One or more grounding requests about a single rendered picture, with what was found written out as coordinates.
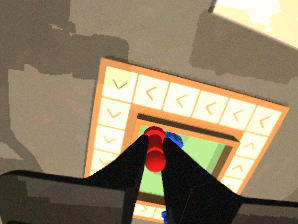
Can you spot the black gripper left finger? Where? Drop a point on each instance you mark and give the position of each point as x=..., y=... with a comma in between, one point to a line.
x=106, y=197

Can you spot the red pawn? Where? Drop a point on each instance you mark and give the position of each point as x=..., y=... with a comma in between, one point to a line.
x=155, y=159

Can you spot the blue die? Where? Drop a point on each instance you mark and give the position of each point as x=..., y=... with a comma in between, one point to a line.
x=176, y=138

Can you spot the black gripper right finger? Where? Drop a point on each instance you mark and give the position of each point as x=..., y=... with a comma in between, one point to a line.
x=194, y=196

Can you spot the blue pawn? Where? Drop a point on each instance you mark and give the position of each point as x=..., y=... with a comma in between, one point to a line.
x=164, y=216

